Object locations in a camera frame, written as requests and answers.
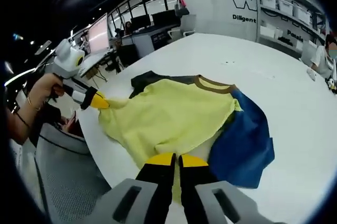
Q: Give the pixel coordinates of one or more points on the row of white storage bins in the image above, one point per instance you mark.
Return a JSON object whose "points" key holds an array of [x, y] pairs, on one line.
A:
{"points": [[285, 6]]}

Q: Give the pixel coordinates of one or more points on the pink hanging bag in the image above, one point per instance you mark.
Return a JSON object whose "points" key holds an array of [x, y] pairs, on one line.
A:
{"points": [[182, 0]]}

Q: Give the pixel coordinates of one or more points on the white metal shelving rack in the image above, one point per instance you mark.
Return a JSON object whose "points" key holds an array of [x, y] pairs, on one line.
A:
{"points": [[257, 10]]}

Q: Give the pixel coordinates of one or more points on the large standing display screen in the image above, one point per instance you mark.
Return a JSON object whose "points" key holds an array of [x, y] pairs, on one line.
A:
{"points": [[98, 33]]}

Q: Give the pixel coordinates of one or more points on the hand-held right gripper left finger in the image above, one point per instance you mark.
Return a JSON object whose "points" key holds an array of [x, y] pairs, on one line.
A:
{"points": [[155, 181]]}

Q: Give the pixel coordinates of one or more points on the small white object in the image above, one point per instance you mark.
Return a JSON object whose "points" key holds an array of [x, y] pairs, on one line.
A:
{"points": [[312, 74]]}

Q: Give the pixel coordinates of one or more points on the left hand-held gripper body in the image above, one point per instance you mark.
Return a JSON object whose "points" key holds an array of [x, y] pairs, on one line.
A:
{"points": [[67, 60]]}

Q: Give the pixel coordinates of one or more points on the yellow blue grey garment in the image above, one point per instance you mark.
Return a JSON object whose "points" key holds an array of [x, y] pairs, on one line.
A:
{"points": [[168, 113]]}

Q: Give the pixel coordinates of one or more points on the grey hanging bag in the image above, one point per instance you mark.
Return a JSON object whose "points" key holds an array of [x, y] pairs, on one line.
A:
{"points": [[182, 11]]}

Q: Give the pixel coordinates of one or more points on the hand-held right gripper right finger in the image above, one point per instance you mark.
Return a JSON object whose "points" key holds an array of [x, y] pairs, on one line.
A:
{"points": [[194, 181]]}

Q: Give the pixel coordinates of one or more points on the person's left hand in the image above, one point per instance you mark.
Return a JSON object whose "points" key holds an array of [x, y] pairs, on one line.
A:
{"points": [[42, 89]]}

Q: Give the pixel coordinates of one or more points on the black computer monitor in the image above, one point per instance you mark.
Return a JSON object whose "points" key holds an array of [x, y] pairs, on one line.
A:
{"points": [[140, 21], [163, 18]]}

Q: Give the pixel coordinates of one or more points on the dark office desk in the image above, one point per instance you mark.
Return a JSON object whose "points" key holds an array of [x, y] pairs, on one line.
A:
{"points": [[139, 47]]}

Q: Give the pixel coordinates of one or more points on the white side desk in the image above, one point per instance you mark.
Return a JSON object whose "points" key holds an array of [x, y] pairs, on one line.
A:
{"points": [[92, 62]]}

